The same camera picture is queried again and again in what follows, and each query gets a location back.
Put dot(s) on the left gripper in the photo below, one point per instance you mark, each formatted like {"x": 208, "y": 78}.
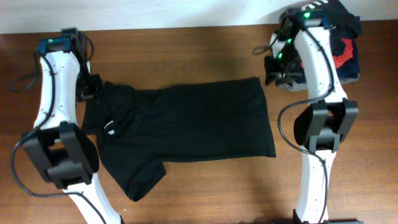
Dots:
{"x": 96, "y": 91}

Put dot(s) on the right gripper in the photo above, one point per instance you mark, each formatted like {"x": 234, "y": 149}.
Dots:
{"x": 272, "y": 71}

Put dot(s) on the black polo shirt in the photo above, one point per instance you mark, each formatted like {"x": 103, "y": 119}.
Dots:
{"x": 137, "y": 131}

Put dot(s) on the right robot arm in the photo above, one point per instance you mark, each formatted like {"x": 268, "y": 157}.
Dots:
{"x": 319, "y": 130}

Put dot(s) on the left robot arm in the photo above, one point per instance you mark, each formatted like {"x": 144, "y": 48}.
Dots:
{"x": 60, "y": 151}

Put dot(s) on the grey shirt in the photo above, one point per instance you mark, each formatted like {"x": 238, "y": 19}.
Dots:
{"x": 293, "y": 84}

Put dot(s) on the red shirt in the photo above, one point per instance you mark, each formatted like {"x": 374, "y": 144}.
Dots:
{"x": 313, "y": 54}

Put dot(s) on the navy blue shirt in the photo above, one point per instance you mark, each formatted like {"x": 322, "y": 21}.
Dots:
{"x": 348, "y": 70}

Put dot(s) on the black shirt with white print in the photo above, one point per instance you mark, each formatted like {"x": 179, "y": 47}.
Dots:
{"x": 329, "y": 14}

